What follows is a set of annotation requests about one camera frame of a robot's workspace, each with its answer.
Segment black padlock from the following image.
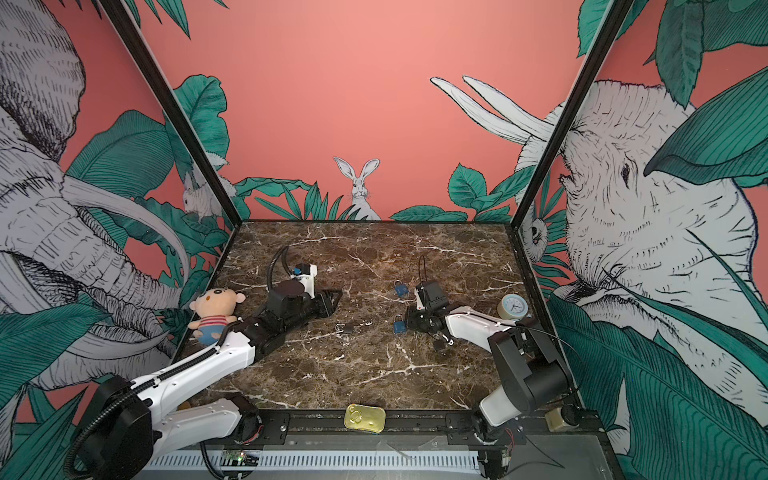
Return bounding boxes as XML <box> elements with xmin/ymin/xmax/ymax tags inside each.
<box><xmin>433</xmin><ymin>335</ymin><xmax>454</xmax><ymax>351</ymax></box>

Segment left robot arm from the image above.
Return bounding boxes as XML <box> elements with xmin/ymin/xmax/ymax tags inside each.
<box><xmin>63</xmin><ymin>276</ymin><xmax>343</xmax><ymax>479</ymax></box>

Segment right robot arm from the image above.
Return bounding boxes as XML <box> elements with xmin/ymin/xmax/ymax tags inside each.
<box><xmin>405</xmin><ymin>281</ymin><xmax>574</xmax><ymax>434</ymax></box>

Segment small round clock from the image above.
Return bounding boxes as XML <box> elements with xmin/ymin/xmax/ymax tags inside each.
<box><xmin>497</xmin><ymin>294</ymin><xmax>529</xmax><ymax>321</ymax></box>

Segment plush doll toy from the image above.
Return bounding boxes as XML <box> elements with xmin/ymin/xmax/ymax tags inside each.
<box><xmin>188</xmin><ymin>288</ymin><xmax>246</xmax><ymax>346</ymax></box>

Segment gold tin can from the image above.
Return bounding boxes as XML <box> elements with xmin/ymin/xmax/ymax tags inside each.
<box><xmin>343</xmin><ymin>404</ymin><xmax>386</xmax><ymax>434</ymax></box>

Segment beige small block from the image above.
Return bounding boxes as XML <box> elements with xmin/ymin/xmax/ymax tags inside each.
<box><xmin>544</xmin><ymin>407</ymin><xmax>576</xmax><ymax>433</ymax></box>

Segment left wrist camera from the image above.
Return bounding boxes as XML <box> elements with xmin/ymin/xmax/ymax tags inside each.
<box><xmin>292</xmin><ymin>263</ymin><xmax>318</xmax><ymax>299</ymax></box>

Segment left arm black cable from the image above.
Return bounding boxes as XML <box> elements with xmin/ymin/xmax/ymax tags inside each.
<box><xmin>266</xmin><ymin>244</ymin><xmax>292</xmax><ymax>292</ymax></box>

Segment white perforated rail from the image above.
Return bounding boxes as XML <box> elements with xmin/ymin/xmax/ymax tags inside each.
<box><xmin>143</xmin><ymin>449</ymin><xmax>481</xmax><ymax>473</ymax></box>

